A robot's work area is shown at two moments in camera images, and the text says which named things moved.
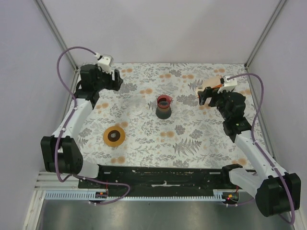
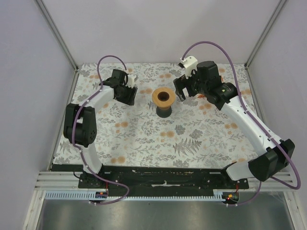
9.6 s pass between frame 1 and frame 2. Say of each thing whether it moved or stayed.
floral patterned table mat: stayed
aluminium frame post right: stayed
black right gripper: moved
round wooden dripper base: moved
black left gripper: moved
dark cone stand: stayed
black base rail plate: stayed
